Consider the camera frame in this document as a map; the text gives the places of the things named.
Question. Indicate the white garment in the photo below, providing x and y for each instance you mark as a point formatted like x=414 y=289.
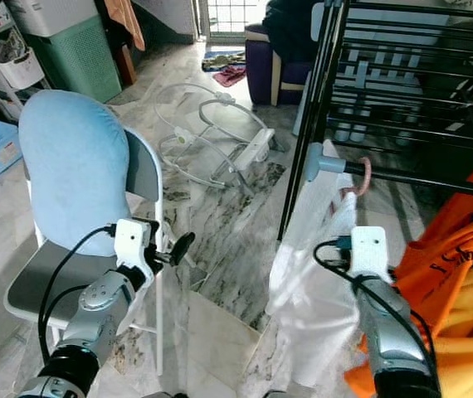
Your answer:
x=303 y=315

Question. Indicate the pink plastic hanger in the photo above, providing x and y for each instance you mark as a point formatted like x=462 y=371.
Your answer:
x=367 y=174

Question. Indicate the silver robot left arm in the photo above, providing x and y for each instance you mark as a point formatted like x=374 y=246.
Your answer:
x=99 y=307

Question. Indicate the light blue pillow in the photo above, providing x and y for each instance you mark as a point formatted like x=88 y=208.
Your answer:
x=75 y=174

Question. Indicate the grey white folding chair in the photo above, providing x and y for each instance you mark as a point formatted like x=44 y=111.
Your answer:
x=33 y=290

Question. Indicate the grey rack bar cap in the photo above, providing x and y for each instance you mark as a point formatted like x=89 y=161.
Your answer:
x=315 y=162

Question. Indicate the red slippers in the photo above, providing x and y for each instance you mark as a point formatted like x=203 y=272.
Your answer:
x=228 y=76

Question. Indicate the patterned door mat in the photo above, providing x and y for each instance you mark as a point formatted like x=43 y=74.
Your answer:
x=220 y=60

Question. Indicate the purple armchair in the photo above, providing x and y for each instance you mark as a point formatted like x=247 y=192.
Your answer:
x=259 y=70

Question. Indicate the orange hanging cloth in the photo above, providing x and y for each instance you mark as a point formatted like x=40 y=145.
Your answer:
x=124 y=21

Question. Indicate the white storage drawer shelf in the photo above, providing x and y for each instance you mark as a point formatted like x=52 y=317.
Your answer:
x=12 y=70

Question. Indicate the black metal drying rack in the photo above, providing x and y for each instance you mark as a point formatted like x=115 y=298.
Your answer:
x=319 y=83

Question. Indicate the white metal door grille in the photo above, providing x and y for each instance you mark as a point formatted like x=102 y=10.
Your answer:
x=232 y=16

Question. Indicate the orange shirt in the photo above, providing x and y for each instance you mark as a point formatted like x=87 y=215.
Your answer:
x=436 y=249

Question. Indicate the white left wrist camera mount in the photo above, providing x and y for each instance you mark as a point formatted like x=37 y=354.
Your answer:
x=133 y=240

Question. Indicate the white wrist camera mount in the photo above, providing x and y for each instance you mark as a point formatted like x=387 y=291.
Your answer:
x=369 y=247
x=133 y=240

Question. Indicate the white baby bouncer frame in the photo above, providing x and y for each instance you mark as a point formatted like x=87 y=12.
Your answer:
x=257 y=145

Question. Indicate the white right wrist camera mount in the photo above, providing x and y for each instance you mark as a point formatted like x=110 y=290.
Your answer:
x=369 y=247

